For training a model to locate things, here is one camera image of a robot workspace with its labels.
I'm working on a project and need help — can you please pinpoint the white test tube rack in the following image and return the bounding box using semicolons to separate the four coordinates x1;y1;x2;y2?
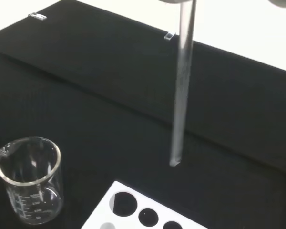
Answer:
80;180;207;229

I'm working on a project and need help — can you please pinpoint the black bench cloth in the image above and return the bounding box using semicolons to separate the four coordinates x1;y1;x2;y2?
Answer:
0;0;286;229

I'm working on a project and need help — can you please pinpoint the clear graduated glass beaker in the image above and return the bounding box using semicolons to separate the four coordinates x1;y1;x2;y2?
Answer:
0;136;64;226

